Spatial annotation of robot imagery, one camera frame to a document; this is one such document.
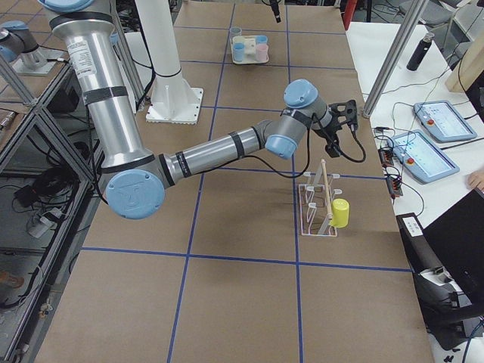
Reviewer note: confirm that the yellow plastic cup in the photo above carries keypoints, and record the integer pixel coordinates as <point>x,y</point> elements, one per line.
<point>340,209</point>

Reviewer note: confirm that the grey plastic cup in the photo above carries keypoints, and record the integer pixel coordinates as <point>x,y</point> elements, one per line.
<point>235,31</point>

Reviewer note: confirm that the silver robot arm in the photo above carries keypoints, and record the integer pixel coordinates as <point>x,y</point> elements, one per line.
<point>137,178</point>
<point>19,41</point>

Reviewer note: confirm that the teach pendant tablet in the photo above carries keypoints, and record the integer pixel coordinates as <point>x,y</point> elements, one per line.
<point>443,122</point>
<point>421,157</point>

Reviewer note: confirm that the black orange usb hub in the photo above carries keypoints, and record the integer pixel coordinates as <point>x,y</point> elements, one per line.
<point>386,157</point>

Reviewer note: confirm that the person's hand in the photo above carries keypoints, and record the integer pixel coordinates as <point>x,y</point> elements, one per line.
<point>476,180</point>

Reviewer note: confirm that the near teach pendant tablet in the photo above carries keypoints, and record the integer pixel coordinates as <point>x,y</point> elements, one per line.
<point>421,157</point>

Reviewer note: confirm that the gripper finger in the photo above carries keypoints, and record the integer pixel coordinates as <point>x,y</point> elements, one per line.
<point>274,5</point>

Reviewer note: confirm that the black water bottle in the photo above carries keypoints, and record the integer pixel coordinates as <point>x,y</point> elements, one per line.
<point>420,51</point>

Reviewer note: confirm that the pink plastic cup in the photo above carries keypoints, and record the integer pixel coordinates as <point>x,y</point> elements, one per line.
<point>261,53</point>

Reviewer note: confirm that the far teach pendant tablet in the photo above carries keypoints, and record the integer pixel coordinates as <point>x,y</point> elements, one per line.
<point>443,122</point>

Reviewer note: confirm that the white wire cup rack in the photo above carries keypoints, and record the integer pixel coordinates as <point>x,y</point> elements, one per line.
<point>315,198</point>

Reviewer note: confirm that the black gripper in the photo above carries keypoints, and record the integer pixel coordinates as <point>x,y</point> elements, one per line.
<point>327,131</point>

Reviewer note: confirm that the aluminium frame post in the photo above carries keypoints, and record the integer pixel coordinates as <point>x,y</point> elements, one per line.
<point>395,51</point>

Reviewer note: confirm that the cream plastic cup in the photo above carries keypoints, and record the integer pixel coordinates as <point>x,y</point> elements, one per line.
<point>239,41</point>

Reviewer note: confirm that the cream plastic tray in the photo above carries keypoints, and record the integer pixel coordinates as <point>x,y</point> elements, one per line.
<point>250,50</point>

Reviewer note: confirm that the light blue plastic cup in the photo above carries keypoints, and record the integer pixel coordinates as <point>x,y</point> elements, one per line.
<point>261,40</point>

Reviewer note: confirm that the black computer monitor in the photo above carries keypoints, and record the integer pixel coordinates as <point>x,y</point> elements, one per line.
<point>456,237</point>

